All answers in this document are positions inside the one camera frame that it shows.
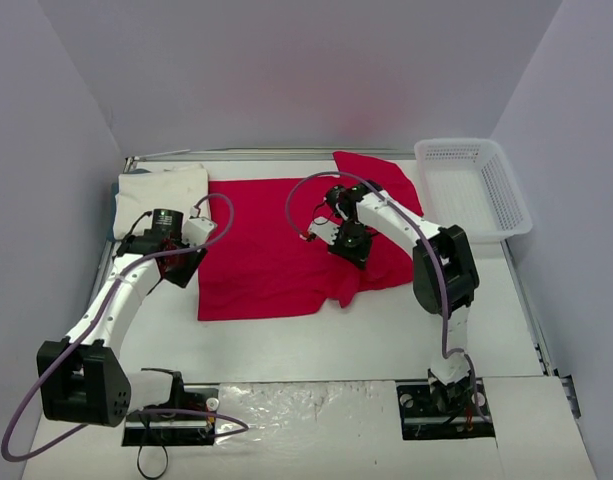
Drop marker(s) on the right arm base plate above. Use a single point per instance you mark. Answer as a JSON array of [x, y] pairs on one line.
[[430, 412]]

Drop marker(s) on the white plastic basket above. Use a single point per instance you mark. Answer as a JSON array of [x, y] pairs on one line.
[[469, 182]]

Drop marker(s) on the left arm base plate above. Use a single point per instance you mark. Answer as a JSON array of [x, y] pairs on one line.
[[176, 430]]

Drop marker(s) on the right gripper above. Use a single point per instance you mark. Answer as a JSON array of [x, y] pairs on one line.
[[350, 255]]

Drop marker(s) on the red t-shirt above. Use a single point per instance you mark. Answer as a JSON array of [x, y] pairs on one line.
[[262, 269]]

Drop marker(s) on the folded white t-shirt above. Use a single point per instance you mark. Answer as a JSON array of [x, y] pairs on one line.
[[178, 188]]

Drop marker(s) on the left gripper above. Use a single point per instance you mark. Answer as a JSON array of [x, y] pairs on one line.
[[184, 267]]

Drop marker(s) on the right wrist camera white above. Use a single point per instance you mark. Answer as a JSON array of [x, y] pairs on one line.
[[324, 230]]

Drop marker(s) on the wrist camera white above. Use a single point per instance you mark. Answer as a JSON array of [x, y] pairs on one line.
[[197, 231], [324, 230]]

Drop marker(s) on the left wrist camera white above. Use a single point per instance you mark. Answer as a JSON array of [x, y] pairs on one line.
[[197, 231]]

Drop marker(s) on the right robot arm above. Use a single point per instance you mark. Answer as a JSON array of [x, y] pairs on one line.
[[445, 276]]

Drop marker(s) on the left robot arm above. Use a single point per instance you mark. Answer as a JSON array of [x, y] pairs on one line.
[[83, 379]]

